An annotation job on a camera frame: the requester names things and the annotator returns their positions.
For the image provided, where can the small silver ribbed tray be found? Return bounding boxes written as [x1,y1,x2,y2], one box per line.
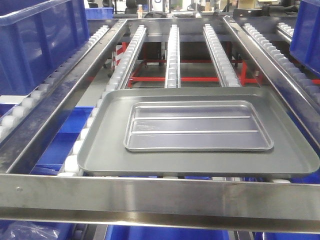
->
[123,100,274,152]

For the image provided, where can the large grey metal tray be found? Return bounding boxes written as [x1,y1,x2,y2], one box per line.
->
[77,87,320,178]

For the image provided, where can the blue plastic box left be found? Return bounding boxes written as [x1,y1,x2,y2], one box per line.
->
[0,0,89,95]

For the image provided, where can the blue plastic box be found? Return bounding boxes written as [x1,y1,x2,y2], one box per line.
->
[0,0,89,95]
[289,0,320,76]

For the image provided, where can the blue plastic box right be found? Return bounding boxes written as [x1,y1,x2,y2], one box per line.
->
[289,0,320,76]

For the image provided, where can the white roller track centre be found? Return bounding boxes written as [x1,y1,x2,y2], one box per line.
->
[164,24,181,88]

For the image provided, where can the white roller track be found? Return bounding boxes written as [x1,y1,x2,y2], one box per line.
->
[243,23,320,105]
[57,25,147,177]
[164,24,181,88]
[203,23,242,87]
[0,25,110,141]

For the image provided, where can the blue bin lower left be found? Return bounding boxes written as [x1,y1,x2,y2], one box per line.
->
[30,106,93,176]

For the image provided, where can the blue bin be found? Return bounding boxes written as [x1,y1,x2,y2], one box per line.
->
[105,225,229,240]
[30,106,93,176]

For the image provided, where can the blue bin bottom centre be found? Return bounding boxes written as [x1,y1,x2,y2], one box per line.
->
[105,225,229,240]

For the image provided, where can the blue crate background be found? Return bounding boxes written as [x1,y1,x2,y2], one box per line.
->
[85,7,114,20]

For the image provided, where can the white roller track far left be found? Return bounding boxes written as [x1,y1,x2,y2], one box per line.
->
[0,25,110,141]

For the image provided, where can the white roller track far right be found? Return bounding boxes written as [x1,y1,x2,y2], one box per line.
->
[243,23,320,105]

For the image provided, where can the clear plastic bag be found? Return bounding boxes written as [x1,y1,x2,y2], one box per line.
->
[0,221,60,240]

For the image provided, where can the red white striped post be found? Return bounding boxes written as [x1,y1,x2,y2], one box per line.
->
[112,42,128,69]

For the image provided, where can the stainless steel rack frame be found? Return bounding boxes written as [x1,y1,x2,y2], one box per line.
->
[0,16,320,234]

